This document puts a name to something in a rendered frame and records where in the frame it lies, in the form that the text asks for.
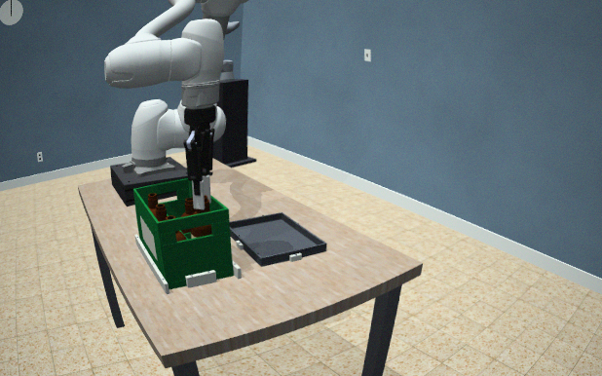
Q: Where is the green divided crate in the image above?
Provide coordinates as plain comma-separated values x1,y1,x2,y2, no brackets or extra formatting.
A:
133,178,234,289

